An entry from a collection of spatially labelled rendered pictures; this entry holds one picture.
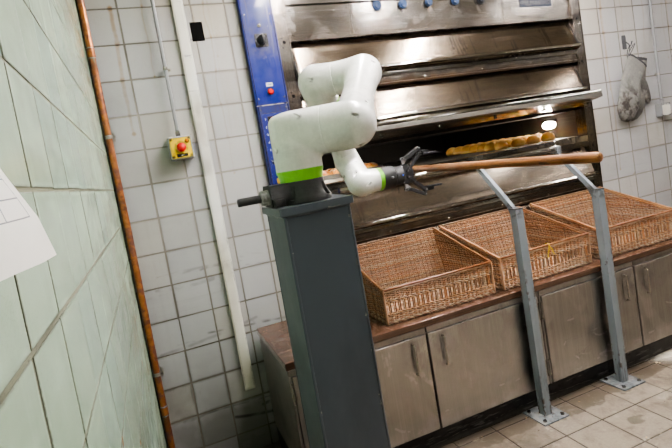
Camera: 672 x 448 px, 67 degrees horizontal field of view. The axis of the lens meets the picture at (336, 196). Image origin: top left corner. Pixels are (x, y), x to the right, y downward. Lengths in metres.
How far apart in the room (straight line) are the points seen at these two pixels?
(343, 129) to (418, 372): 1.23
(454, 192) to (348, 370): 1.63
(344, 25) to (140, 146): 1.16
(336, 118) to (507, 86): 1.94
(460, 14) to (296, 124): 1.87
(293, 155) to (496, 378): 1.52
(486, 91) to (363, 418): 2.05
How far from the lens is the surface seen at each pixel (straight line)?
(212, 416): 2.60
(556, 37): 3.42
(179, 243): 2.38
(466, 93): 2.94
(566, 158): 1.59
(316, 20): 2.65
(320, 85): 1.70
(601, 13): 3.73
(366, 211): 2.59
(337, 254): 1.34
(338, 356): 1.40
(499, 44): 3.13
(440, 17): 2.97
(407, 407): 2.26
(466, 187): 2.90
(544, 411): 2.62
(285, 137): 1.33
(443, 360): 2.28
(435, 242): 2.73
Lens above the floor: 1.31
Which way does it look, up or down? 4 degrees down
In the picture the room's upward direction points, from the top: 10 degrees counter-clockwise
